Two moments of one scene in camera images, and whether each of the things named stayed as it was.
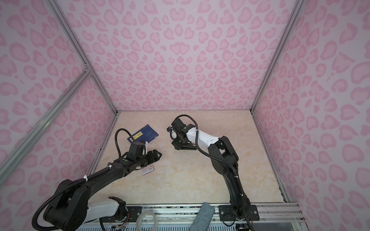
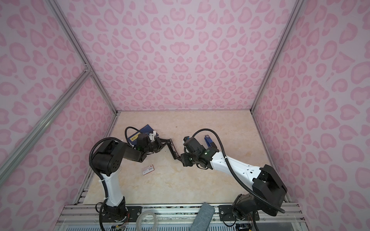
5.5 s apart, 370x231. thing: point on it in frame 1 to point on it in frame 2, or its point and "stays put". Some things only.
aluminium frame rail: x=14 y=153 stays put
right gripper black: x=176 y=145 to x=184 y=158
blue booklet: x=146 y=134 stays put
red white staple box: x=148 y=170 stays put
